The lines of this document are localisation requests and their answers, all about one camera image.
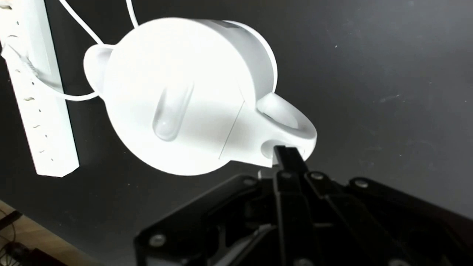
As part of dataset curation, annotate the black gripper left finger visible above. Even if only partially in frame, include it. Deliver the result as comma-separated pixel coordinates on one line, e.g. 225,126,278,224
272,144,317,266

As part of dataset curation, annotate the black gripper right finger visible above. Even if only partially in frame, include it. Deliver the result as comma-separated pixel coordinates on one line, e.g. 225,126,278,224
290,145,420,266

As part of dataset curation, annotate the white electric kettle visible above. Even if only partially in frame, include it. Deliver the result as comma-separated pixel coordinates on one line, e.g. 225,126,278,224
82,17,320,179

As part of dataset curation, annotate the white kettle base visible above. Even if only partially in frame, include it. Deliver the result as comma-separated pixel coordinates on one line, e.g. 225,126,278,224
219,18,280,102

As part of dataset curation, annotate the white power strip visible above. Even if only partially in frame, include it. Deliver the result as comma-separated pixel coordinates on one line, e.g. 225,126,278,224
0,0,82,179

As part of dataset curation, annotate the thin white kettle cable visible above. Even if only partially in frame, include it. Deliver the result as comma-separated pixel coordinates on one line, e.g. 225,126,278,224
58,0,141,104

